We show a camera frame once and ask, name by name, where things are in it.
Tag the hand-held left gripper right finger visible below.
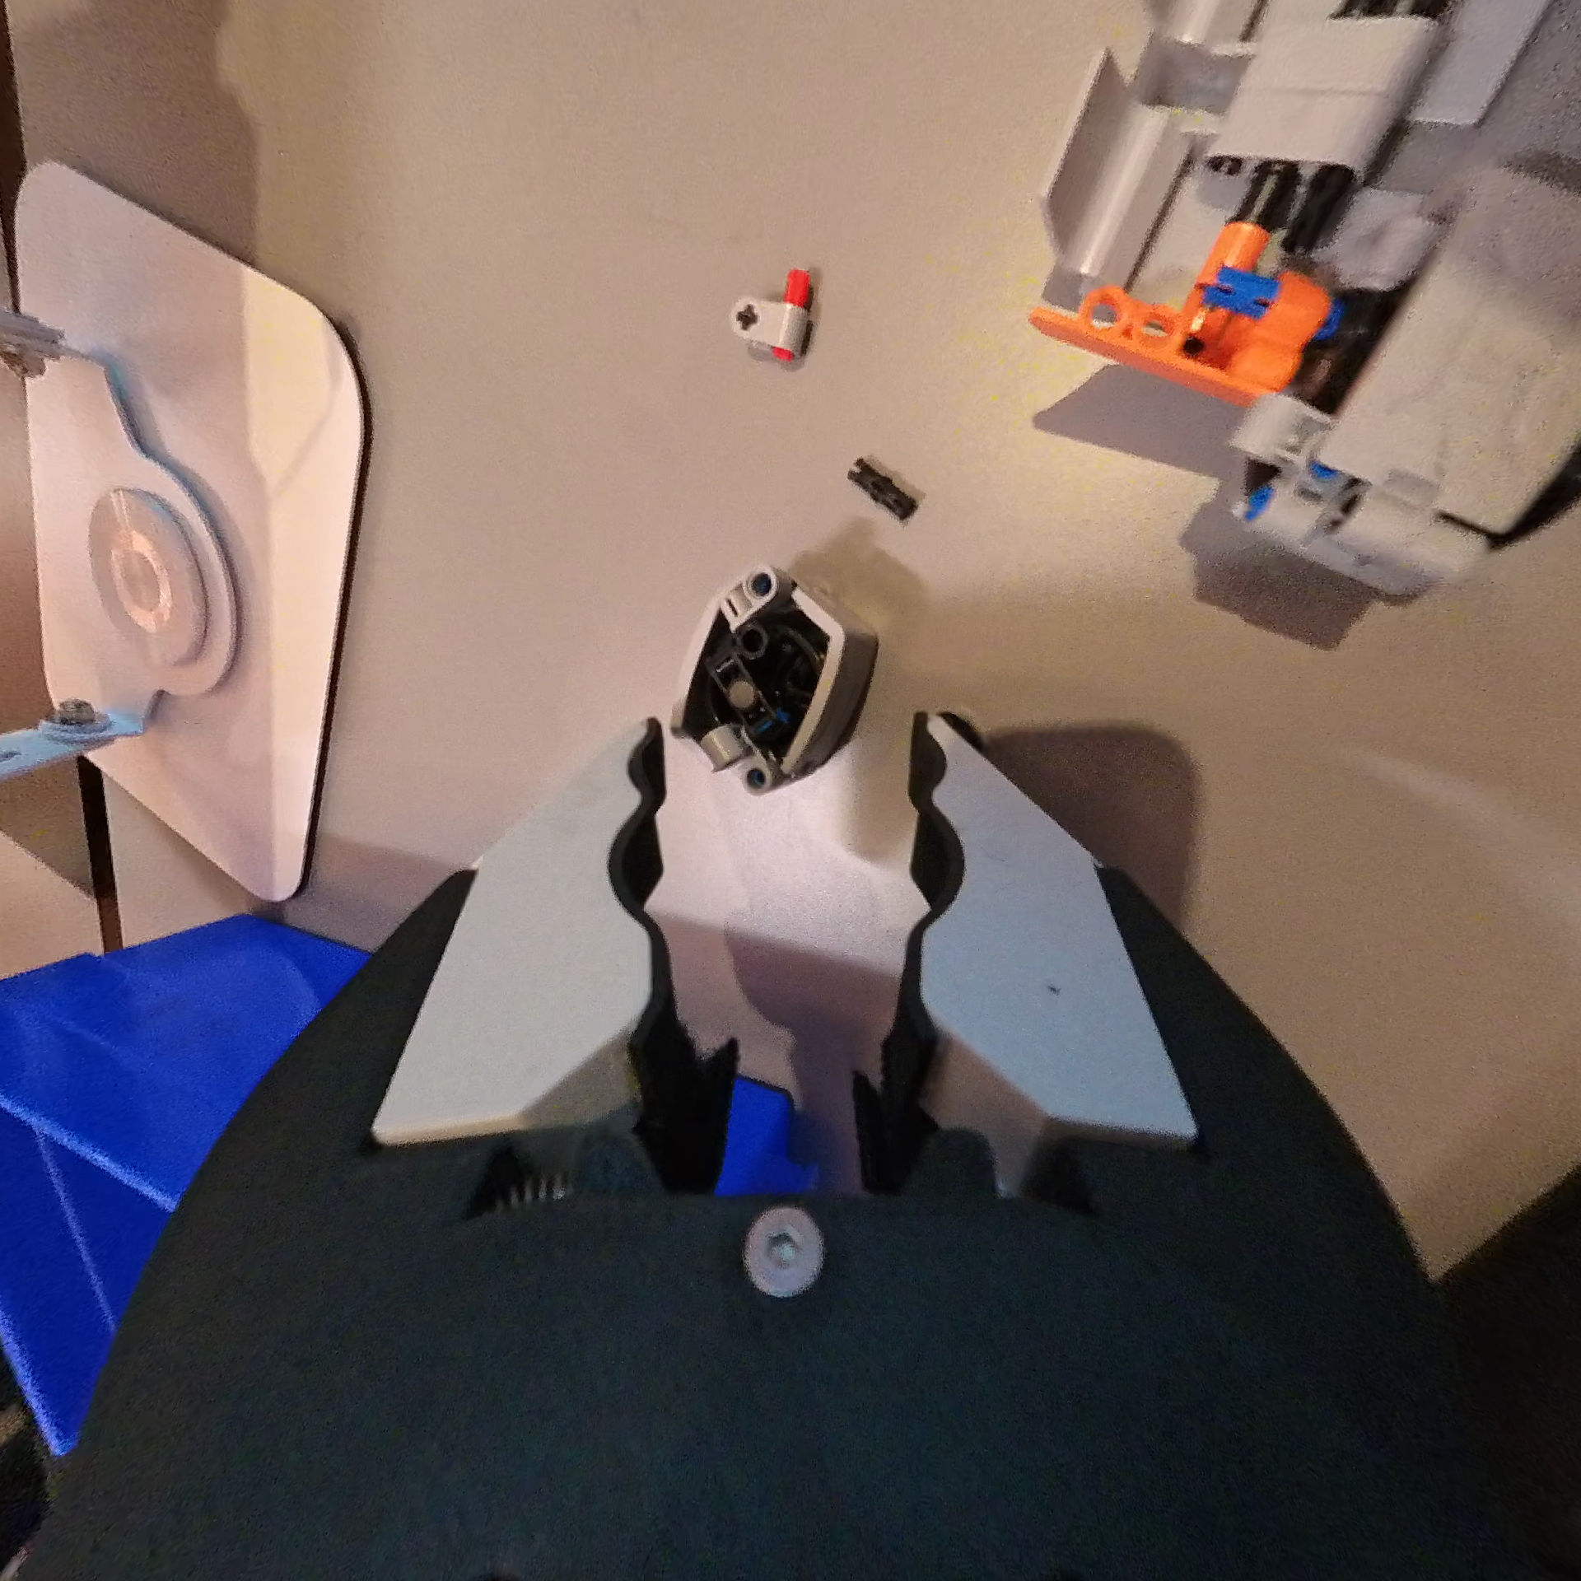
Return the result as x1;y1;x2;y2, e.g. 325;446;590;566
850;709;1201;1197

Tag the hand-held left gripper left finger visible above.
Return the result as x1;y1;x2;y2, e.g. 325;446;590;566
371;718;743;1193

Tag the small grey brick hinge assembly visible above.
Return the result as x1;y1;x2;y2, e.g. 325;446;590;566
671;564;883;795

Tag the grey orange brick wheel assembly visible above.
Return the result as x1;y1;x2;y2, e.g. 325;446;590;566
1028;0;1581;602

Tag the blue bin with tag label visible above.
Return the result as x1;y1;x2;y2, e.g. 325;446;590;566
0;910;825;1462

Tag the small black brick pin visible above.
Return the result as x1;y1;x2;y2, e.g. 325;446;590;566
848;454;924;523

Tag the white document stand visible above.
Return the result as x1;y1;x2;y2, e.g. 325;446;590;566
0;159;376;905

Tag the small grey connector red pin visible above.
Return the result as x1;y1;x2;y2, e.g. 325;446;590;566
730;266;819;367

